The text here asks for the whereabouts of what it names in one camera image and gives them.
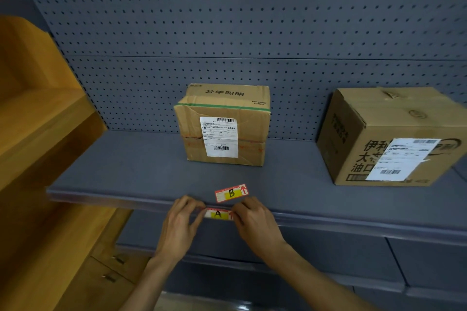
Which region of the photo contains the person's left hand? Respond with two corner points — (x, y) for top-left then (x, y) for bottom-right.
(155, 195), (207, 264)

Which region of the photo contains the green-taped cardboard box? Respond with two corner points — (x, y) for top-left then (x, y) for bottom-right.
(173, 83), (271, 167)

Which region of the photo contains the large black-printed cardboard box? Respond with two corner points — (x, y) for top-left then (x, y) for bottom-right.
(316, 87), (467, 187)

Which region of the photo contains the grey pegboard back panel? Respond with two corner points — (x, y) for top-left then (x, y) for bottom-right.
(7, 0), (467, 142)

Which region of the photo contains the person's left forearm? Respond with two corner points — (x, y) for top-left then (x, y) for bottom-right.
(120, 254), (183, 311)

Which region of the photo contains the person's right hand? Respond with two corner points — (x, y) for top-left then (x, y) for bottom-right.
(232, 196), (289, 264)

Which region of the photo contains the wooden cabinet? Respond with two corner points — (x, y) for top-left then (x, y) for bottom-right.
(0, 0), (150, 311)

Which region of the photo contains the person's right forearm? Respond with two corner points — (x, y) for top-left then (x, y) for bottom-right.
(262, 245), (369, 311)

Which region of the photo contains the grey metal shelf board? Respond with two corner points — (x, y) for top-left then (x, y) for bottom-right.
(46, 130), (467, 246)

